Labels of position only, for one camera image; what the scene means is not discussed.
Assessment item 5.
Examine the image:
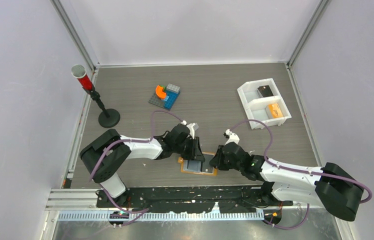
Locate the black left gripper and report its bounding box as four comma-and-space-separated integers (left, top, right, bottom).
173, 135, 205, 161

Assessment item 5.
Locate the orange leather card holder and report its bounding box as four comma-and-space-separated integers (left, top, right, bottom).
177, 152, 217, 176

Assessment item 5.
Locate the black credit card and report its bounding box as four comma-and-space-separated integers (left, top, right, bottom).
257, 85, 274, 98

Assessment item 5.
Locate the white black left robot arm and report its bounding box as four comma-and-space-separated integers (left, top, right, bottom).
79, 123, 206, 207

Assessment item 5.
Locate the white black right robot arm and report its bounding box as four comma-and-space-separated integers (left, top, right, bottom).
209, 142, 364, 222

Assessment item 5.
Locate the orange credit card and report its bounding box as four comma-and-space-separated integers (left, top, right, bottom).
265, 103, 284, 119

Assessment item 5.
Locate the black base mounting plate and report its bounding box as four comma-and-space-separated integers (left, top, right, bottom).
95, 185, 293, 214

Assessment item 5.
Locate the toy brick assembly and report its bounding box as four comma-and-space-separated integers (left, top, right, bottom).
148, 83, 181, 111

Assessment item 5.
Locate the white plastic divided bin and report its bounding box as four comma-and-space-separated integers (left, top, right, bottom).
237, 78, 292, 130

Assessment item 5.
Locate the black microphone stand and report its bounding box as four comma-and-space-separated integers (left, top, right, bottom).
89, 88, 121, 128

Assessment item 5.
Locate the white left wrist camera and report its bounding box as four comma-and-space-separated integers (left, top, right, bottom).
186, 122, 199, 139

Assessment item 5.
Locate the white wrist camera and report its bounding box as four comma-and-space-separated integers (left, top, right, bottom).
223, 129, 240, 145
186, 122, 199, 139

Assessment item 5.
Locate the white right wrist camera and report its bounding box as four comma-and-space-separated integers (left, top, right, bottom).
223, 129, 240, 145

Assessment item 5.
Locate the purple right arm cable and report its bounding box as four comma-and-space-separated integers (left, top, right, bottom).
228, 119, 373, 204

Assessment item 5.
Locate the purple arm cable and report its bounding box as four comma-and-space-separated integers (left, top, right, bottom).
228, 119, 373, 204
89, 110, 188, 215

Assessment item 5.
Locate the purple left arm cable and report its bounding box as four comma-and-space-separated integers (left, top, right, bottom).
89, 110, 188, 215

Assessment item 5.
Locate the white slotted cable duct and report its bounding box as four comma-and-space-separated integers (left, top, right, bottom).
57, 209, 264, 222

